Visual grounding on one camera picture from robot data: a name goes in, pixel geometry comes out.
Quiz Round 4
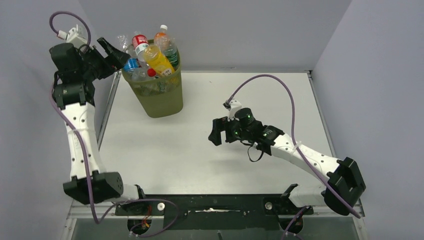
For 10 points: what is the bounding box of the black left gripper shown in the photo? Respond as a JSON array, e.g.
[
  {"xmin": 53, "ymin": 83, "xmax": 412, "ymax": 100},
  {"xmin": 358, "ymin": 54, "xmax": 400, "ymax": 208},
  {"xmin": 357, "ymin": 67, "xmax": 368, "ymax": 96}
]
[{"xmin": 78, "ymin": 38, "xmax": 131, "ymax": 83}]

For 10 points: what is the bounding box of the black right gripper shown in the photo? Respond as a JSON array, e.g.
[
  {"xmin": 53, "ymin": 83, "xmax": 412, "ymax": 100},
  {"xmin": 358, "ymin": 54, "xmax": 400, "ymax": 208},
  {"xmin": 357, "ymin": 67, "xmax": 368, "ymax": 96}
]
[{"xmin": 209, "ymin": 115, "xmax": 252, "ymax": 146}]

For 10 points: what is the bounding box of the blue label water bottle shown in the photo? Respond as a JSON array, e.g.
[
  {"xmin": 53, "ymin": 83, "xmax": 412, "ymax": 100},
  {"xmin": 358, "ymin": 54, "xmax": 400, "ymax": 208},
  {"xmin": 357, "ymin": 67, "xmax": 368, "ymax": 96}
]
[{"xmin": 116, "ymin": 35, "xmax": 140, "ymax": 75}]

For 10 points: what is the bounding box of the yellow juice bottle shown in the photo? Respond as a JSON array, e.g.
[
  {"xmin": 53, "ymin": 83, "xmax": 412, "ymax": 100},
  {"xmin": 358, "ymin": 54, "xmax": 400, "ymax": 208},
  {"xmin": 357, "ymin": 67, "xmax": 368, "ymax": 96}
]
[{"xmin": 143, "ymin": 45, "xmax": 175, "ymax": 77}]

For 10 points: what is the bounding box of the red label bottle red cap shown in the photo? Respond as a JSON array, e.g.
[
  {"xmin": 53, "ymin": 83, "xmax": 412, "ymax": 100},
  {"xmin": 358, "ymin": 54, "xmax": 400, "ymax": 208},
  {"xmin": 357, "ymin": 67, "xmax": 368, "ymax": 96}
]
[{"xmin": 131, "ymin": 67, "xmax": 156, "ymax": 82}]

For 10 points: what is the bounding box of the orange label tea bottle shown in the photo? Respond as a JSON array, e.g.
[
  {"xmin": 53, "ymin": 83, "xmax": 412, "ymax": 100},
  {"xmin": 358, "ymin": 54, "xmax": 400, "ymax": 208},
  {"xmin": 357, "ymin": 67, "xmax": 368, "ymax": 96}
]
[{"xmin": 153, "ymin": 24, "xmax": 172, "ymax": 52}]

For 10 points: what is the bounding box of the dark green label bottle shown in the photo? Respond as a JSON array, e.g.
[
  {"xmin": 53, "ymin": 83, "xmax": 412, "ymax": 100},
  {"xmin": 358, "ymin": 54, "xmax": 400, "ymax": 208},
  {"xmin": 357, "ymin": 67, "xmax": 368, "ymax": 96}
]
[{"xmin": 163, "ymin": 40, "xmax": 180, "ymax": 70}]

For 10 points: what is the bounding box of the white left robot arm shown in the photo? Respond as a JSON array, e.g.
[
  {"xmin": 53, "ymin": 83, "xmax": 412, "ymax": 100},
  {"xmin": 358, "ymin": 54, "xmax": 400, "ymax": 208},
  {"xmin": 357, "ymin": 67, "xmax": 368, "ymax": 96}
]
[{"xmin": 49, "ymin": 27, "xmax": 144, "ymax": 205}]

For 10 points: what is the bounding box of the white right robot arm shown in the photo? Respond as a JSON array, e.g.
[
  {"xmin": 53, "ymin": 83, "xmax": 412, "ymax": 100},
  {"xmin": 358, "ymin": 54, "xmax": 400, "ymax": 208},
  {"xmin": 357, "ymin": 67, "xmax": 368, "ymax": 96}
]
[{"xmin": 208, "ymin": 100, "xmax": 366, "ymax": 218}]

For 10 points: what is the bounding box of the green plastic mesh bin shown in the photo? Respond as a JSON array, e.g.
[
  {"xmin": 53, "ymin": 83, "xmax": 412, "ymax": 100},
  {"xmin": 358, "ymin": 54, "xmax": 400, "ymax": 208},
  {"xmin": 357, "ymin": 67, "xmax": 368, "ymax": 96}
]
[{"xmin": 122, "ymin": 40, "xmax": 184, "ymax": 118}]

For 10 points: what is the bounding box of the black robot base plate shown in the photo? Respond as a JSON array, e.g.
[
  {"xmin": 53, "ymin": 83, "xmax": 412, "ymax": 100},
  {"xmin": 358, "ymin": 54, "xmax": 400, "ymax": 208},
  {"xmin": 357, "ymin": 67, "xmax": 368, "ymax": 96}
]
[{"xmin": 115, "ymin": 193, "xmax": 300, "ymax": 231}]

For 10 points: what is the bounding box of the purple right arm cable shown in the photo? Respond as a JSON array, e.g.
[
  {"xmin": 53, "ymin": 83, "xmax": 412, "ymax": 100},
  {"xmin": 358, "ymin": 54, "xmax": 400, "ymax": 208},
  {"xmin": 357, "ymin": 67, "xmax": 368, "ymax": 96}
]
[{"xmin": 223, "ymin": 74, "xmax": 362, "ymax": 240}]

